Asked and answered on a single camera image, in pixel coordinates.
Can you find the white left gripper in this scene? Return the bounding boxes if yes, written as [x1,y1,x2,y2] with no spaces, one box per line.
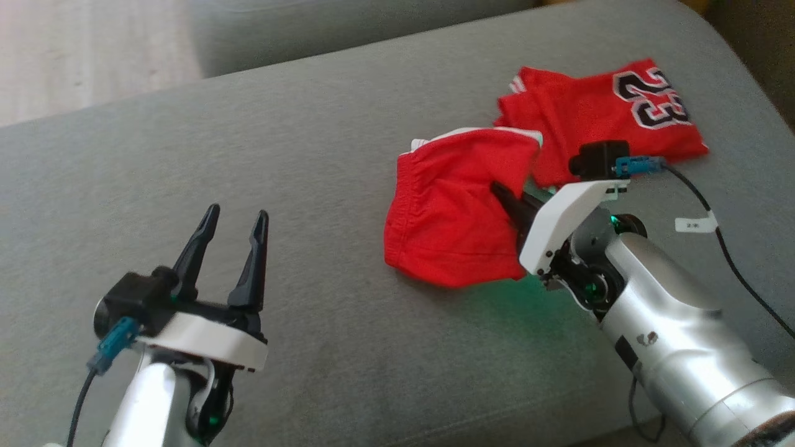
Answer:
[134,204,270,373]

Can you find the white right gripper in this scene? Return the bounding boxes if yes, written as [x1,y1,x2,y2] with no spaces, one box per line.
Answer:
[489,179,631,278]

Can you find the red basketball shorts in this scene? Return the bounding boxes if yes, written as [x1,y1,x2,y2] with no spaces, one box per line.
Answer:
[383,127,544,288]

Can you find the red basketball jersey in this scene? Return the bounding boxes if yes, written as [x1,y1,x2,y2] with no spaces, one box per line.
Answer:
[494,58,710,188]

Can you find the grey sofa seat cushion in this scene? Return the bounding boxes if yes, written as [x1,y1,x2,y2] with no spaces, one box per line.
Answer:
[0,0,795,447]

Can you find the grey sofa back cushion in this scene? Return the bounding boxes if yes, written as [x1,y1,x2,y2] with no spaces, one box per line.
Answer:
[189,0,541,78]

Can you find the white cable label tag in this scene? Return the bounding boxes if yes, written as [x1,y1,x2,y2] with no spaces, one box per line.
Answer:
[675,211,717,234]

